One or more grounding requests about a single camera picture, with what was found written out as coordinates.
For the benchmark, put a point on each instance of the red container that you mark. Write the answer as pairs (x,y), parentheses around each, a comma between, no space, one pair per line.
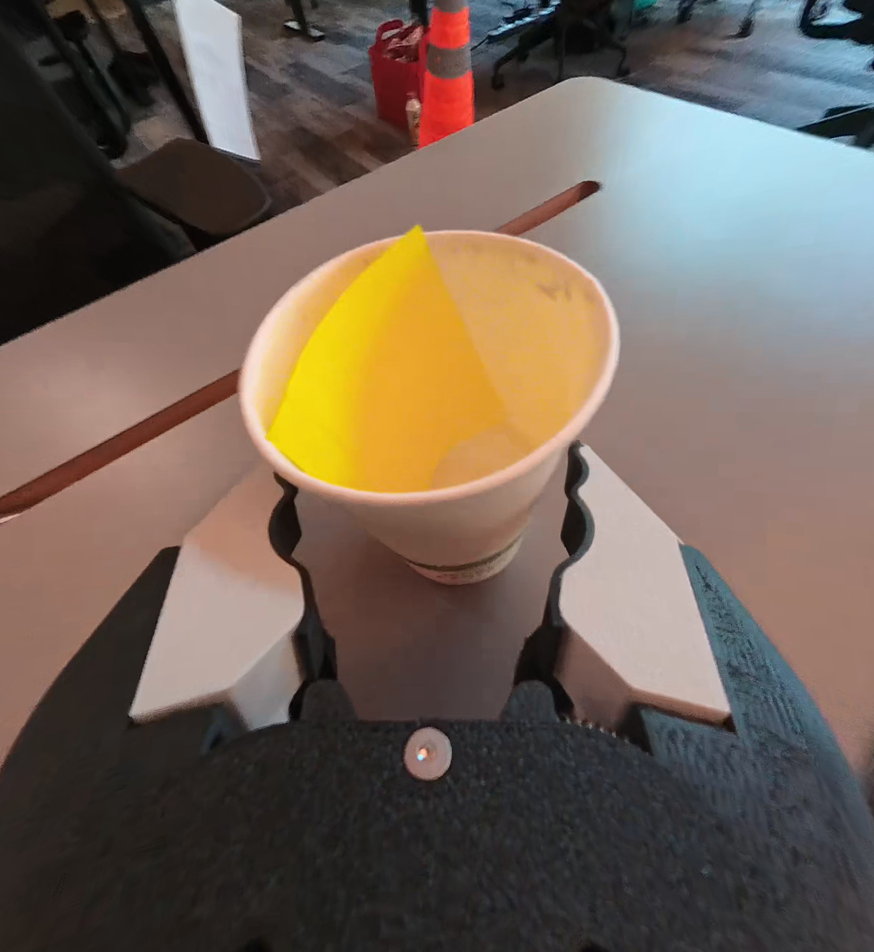
(392,74)

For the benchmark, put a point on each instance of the yellow sticky note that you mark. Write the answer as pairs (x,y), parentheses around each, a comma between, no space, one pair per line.
(385,387)

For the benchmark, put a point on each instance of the white paper cup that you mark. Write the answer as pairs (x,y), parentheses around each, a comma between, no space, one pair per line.
(541,327)

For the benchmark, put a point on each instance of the jacket-draped office chair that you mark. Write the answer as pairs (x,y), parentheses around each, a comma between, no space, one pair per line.
(563,37)

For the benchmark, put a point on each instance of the black swivel office chair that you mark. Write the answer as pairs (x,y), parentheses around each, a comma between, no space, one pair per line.
(860,74)

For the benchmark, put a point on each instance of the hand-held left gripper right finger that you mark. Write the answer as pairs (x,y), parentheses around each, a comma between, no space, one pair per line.
(630,602)

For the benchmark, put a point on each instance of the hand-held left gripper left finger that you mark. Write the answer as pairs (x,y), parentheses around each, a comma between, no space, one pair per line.
(221,602)

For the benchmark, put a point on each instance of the black mesh office chair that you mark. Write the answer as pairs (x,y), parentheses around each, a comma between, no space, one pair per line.
(50,223)

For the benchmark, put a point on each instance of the orange traffic cone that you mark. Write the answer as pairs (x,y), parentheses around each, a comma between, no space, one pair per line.
(446,82)

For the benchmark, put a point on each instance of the small bottle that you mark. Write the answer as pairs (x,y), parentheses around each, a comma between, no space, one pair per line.
(413,119)

